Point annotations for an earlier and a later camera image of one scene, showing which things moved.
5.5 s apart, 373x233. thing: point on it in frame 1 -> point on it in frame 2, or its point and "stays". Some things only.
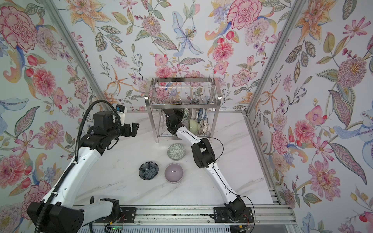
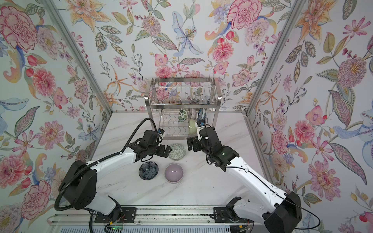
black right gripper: [179, 111] -> [195, 141]
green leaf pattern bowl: [186, 113] stays
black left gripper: [128, 132] -> [167, 151]
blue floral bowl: [202, 114] stays
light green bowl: [194, 127] stays
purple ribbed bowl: [192, 113] stays
